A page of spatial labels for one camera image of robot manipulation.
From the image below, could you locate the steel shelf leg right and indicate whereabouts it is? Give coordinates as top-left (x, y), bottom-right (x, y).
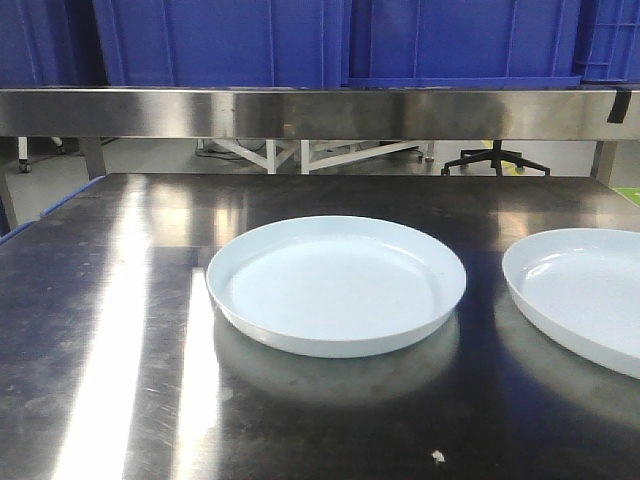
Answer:
top-left (590, 141), bottom-right (618, 186)

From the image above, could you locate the steel shelf leg left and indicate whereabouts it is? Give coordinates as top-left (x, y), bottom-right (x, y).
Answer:
top-left (79, 137), bottom-right (106, 180)

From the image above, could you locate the black tape strip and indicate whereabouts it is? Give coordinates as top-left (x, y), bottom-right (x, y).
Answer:
top-left (607, 86), bottom-right (633, 124)

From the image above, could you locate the blue plastic bin left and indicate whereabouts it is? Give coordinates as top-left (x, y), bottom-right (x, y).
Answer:
top-left (1, 1), bottom-right (107, 88)

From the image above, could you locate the black office chair base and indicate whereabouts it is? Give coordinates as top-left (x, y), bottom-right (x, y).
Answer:
top-left (440, 140), bottom-right (551, 177)

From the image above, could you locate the light blue plate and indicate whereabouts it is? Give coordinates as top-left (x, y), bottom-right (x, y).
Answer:
top-left (206, 215), bottom-right (467, 359)
top-left (502, 228), bottom-right (639, 379)

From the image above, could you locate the steel shelf leg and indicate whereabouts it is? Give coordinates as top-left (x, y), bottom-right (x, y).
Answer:
top-left (79, 137), bottom-right (106, 180)
top-left (590, 141), bottom-right (618, 186)

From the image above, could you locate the white crumb on table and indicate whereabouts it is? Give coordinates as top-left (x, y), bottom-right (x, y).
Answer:
top-left (431, 450), bottom-right (446, 464)

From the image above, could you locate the white caster leg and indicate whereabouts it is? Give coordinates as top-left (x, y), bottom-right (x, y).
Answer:
top-left (17, 137), bottom-right (31, 174)

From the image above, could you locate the blue plastic bin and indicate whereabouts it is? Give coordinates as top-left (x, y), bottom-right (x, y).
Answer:
top-left (1, 1), bottom-right (107, 88)
top-left (348, 1), bottom-right (639, 89)
top-left (93, 1), bottom-right (351, 90)

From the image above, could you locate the white table frame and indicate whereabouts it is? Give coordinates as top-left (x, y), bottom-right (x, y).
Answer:
top-left (195, 138), bottom-right (435, 175)

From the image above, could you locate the stainless steel shelf rail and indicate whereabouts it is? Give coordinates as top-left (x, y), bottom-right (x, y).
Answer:
top-left (1, 88), bottom-right (639, 141)

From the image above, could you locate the blue plastic bin right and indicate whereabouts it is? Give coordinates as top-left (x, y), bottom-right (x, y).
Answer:
top-left (348, 1), bottom-right (639, 89)

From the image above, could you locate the blue plastic bin centre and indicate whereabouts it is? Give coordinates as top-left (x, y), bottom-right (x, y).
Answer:
top-left (93, 1), bottom-right (351, 90)

